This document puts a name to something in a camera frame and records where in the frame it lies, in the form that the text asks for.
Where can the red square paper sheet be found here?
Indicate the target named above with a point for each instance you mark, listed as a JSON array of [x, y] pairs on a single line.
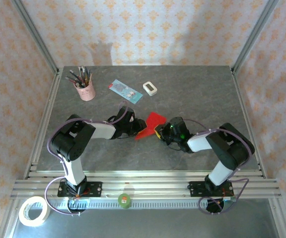
[[155, 119]]

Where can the light blue flat packet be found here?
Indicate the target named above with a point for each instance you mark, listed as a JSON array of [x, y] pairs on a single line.
[[124, 90]]

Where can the small white digital timer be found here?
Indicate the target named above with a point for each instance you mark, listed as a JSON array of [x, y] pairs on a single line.
[[150, 88]]

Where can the white masking tape roll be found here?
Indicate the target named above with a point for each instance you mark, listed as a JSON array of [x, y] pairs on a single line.
[[23, 218]]

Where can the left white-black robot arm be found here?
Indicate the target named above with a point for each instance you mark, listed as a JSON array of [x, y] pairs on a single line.
[[71, 138]]

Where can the aluminium frame post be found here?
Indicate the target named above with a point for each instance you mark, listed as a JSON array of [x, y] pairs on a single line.
[[254, 34], [36, 34]]

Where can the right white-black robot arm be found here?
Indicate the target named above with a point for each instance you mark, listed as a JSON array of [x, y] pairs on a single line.
[[232, 148]]

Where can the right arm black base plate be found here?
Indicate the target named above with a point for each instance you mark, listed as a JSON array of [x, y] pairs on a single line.
[[195, 188]]

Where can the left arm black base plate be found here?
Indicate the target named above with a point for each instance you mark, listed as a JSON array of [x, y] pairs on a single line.
[[94, 188]]

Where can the pink pencil cup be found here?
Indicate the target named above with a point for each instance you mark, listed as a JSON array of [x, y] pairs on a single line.
[[87, 93]]

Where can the aluminium mounting rail beam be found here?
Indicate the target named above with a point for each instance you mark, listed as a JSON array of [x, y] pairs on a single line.
[[145, 184]]

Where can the colored pencil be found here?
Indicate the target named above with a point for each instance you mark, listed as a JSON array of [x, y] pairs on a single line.
[[81, 73], [74, 75], [71, 79], [89, 75], [85, 73]]

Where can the green tape roll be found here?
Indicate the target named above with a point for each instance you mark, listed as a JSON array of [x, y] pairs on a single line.
[[124, 200]]

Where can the aluminium table side rail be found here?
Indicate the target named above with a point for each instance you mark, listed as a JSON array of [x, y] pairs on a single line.
[[49, 99], [240, 99]]

